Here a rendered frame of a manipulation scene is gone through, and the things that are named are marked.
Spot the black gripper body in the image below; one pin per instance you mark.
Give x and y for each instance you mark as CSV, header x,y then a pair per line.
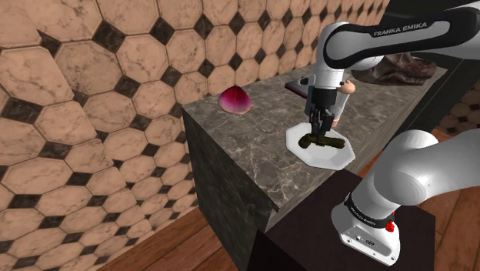
x,y
324,99

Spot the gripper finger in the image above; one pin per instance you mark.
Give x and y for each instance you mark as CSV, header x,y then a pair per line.
x,y
327,124
314,120

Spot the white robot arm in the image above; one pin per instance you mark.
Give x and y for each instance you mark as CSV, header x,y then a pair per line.
x,y
420,176

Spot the dark olive elongated vegetable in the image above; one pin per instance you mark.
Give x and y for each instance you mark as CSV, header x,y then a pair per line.
x,y
333,142

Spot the dark maroon tablet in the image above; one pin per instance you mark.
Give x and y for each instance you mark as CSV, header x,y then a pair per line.
x,y
298,89

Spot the white octagonal plate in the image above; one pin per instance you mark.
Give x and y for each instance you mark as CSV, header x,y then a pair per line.
x,y
326,155

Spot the brown crumpled lump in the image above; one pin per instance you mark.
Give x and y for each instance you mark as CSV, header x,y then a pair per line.
x,y
397,69

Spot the pink red dome-shaped fruit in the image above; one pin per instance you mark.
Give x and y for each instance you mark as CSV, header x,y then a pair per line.
x,y
234,100

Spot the dark robot stand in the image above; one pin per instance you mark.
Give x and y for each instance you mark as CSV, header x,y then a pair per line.
x,y
311,232

